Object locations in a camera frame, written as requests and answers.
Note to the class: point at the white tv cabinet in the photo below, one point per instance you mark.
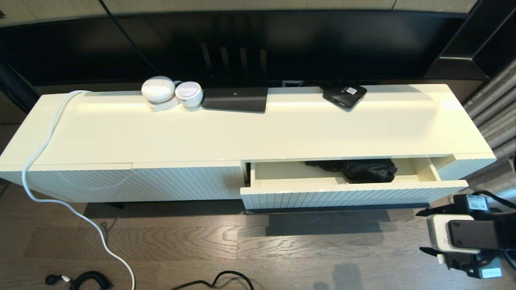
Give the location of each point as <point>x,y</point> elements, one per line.
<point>161,133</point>

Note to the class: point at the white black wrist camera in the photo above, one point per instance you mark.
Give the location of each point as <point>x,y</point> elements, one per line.
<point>459,233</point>

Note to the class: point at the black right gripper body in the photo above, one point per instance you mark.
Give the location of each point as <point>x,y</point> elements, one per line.
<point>471,203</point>

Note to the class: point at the large white round device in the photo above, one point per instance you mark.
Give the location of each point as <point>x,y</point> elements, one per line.
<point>158,89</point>

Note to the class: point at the grey curtain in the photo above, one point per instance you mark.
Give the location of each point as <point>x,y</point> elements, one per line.
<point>492,100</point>

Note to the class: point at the small white round device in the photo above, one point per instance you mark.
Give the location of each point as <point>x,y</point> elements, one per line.
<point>188,93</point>

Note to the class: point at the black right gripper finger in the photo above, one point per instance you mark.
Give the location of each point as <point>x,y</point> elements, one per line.
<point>437,211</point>
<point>429,251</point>

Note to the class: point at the white fluted drawer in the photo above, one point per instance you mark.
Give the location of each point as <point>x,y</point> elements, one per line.
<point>290,197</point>

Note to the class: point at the black router with antennas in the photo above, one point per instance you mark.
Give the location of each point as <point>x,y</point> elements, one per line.
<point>236,98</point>

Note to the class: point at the black set-top box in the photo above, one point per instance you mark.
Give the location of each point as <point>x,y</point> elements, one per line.
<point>342,96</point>

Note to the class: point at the black wall shelf unit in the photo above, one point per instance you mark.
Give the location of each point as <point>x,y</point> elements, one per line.
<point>463,60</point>

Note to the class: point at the black umbrella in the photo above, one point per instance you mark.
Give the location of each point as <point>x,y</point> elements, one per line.
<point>369,170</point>

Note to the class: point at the black television screen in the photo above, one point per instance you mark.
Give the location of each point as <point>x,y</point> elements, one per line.
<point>322,44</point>

